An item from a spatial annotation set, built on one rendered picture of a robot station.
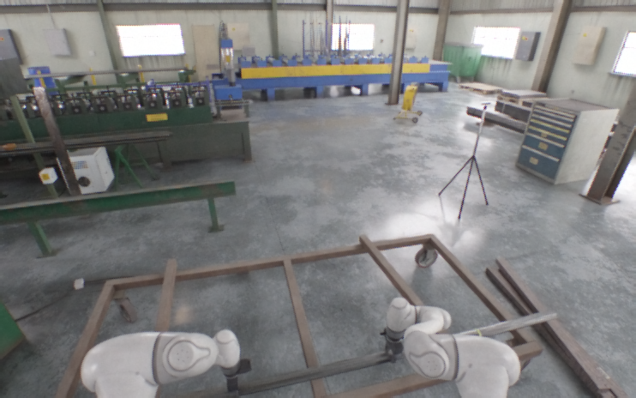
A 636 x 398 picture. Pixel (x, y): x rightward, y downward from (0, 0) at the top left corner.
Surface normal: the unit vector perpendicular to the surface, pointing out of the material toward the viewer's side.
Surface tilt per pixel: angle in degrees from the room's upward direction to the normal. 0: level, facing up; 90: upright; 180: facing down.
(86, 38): 90
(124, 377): 49
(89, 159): 90
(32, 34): 90
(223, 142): 90
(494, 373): 35
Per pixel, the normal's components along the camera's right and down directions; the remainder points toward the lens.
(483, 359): -0.08, -0.39
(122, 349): -0.01, -0.79
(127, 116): 0.29, 0.46
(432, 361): -0.26, -0.14
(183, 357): 0.25, -0.41
